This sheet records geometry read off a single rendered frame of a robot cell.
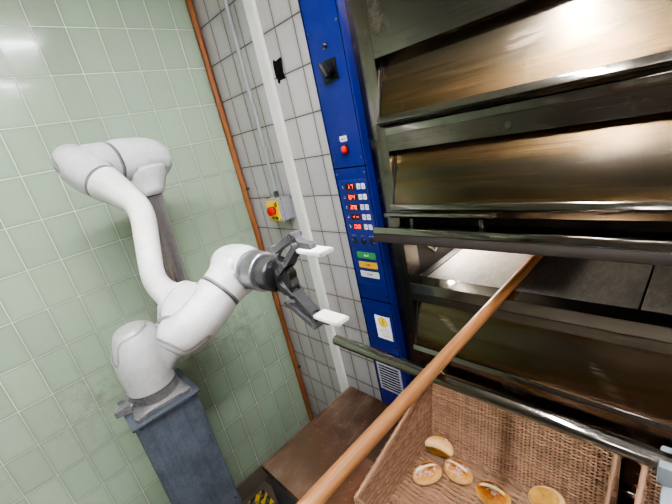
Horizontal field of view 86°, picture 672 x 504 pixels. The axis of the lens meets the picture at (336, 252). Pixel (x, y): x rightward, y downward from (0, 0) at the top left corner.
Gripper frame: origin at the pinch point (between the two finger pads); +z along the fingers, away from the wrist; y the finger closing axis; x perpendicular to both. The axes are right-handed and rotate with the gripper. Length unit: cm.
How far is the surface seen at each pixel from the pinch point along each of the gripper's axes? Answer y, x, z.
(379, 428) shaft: 26.5, 2.3, 7.0
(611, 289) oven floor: 29, -70, 29
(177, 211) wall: -7, -19, -115
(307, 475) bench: 89, -8, -48
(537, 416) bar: 30.0, -18.0, 26.9
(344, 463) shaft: 26.4, 11.4, 6.7
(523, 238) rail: 4.5, -40.7, 17.7
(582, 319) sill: 31, -55, 25
